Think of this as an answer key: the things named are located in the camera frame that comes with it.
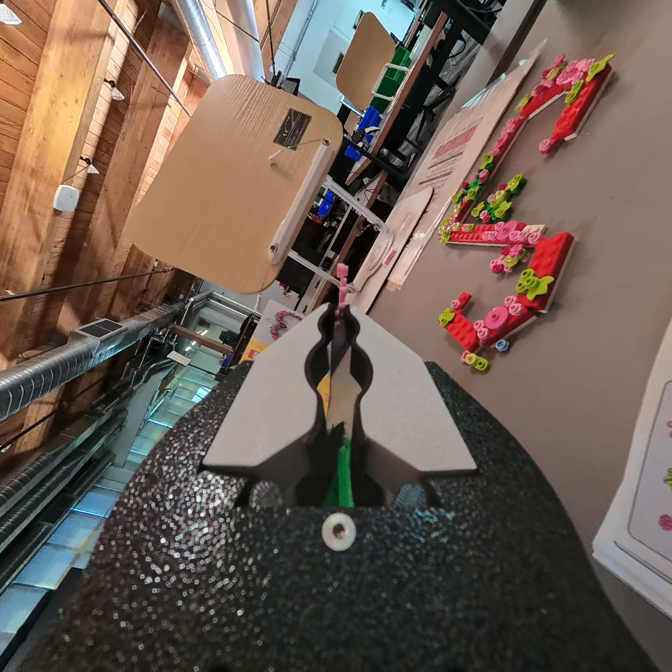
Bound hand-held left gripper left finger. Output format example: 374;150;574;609
202;303;338;481

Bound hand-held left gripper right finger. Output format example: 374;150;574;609
344;304;477;491

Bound green lego baseplate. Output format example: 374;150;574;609
334;436;354;507

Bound lego set box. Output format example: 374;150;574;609
239;299;306;368

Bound red flowered lego section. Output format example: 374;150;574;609
438;291;537;368
517;52;615;156
491;231;576;316
438;117;548;249

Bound white rounded board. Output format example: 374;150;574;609
387;186;434;291

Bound black ceiling rod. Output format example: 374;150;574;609
0;265;176;302

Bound white instruction booklet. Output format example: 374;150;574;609
592;323;672;619

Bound red printed paper sheet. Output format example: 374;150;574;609
404;105;486;198

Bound blue storage bins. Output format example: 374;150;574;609
344;105;390;161

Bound green storage bins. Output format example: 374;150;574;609
370;44;413;114

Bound white cardboard sheet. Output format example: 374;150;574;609
362;39;548;316

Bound silver spiral duct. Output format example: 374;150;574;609
0;302;187;423
172;0;266;81

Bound white table bracket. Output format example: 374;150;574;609
268;141;338;266

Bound white table frame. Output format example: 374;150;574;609
288;176;390;296

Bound black lamp rail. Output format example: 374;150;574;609
97;0;193;118

